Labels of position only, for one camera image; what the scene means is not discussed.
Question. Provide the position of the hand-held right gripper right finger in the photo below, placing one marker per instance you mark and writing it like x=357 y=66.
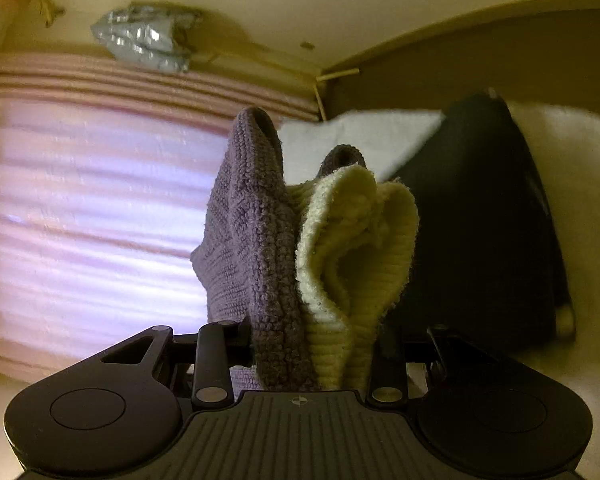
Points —
x=387 y=355

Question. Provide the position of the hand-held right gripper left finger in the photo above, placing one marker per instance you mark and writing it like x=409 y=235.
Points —
x=240 y=337

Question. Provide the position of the purple and cream knit cardigan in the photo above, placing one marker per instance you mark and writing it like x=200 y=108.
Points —
x=260 y=240

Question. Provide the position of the sheer pale curtain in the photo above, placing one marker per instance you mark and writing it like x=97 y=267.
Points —
x=80 y=200

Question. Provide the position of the silver foil wrapped fixture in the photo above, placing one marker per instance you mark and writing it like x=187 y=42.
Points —
x=140 y=40

